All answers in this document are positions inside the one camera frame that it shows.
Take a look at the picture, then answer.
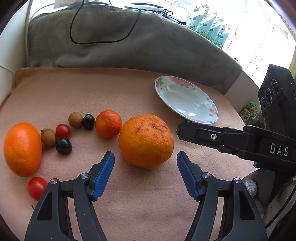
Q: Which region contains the cherry tomato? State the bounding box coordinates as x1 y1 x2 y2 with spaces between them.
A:
27 177 48 201
55 123 71 138

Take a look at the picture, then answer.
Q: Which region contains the dark cherry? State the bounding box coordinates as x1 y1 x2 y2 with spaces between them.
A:
56 138 72 155
82 114 95 131

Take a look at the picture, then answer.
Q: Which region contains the smooth oval orange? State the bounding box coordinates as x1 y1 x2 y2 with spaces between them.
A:
4 123 42 177

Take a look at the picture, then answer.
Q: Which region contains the brown longan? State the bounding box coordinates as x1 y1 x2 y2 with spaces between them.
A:
68 111 83 128
41 128 56 147

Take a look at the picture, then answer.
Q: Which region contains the large speckled orange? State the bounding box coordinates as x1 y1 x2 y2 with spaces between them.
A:
118 114 174 169

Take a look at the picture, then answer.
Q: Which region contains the small tangerine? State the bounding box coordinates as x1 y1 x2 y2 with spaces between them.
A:
95 110 122 138

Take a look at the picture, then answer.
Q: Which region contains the white gloved right hand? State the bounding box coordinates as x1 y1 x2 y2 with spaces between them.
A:
242 169 295 225

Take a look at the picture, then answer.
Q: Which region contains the green juice carton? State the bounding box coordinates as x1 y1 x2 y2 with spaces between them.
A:
239 101 259 125

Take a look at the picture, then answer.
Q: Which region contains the floral white plate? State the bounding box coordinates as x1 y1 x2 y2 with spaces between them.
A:
154 76 219 125

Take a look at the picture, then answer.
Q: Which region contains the peach fleece mat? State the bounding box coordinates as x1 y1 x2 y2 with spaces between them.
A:
1 68 254 240

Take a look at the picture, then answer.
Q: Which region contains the green white pouch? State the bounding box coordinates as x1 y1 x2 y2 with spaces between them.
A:
213 25 230 49
186 4 209 31
196 15 217 37
206 21 223 42

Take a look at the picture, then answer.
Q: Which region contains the grey folded blanket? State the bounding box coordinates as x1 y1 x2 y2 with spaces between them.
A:
27 3 242 94

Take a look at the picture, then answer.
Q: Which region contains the black cable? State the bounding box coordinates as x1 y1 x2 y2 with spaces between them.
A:
69 0 142 45

